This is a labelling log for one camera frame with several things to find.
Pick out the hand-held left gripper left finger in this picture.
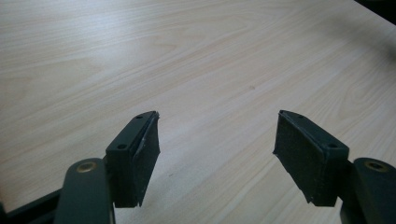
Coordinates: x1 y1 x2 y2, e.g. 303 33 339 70
105 110 162 209

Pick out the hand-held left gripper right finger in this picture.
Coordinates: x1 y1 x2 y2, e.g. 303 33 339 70
272 109 350 207

